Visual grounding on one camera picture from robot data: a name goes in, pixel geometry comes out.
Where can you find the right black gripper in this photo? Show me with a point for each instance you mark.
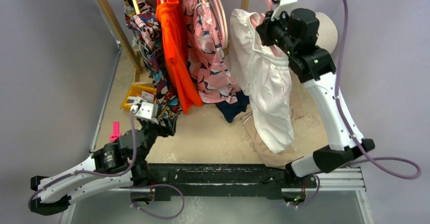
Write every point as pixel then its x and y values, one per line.
pixel 266 29

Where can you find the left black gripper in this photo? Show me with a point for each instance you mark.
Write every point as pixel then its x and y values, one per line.
pixel 170 121

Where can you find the pink wooden hanger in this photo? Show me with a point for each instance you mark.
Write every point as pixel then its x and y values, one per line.
pixel 219 12
pixel 262 16

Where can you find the white shorts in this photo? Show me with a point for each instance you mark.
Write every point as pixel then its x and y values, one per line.
pixel 264 78

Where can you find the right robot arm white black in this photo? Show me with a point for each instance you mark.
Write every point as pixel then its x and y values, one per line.
pixel 296 36

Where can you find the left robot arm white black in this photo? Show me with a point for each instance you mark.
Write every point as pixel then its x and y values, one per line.
pixel 119 164

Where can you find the navy blue shorts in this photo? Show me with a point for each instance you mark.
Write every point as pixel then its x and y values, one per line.
pixel 230 111

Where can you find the pink shark print shorts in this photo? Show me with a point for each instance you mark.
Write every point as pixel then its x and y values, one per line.
pixel 206 57

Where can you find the orange mesh shorts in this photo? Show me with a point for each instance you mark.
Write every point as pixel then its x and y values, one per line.
pixel 175 47

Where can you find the comic print shorts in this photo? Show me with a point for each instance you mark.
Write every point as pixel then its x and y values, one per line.
pixel 140 17

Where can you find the red white small box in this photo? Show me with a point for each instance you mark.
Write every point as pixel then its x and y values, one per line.
pixel 148 96

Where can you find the round white drawer cabinet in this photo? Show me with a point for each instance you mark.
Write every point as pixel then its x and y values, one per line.
pixel 327 35

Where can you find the yellow plastic bin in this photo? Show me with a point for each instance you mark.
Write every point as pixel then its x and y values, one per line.
pixel 136 92

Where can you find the pink plastic clip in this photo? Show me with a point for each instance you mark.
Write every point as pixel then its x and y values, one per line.
pixel 115 132

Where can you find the wooden clothes rack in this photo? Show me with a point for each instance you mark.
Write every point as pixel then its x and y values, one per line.
pixel 118 32

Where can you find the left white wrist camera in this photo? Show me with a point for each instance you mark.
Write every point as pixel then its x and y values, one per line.
pixel 142 109

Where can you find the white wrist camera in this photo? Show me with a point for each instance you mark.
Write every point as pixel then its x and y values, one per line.
pixel 142 109
pixel 282 6

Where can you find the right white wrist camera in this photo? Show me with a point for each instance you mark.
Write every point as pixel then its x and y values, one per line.
pixel 282 6

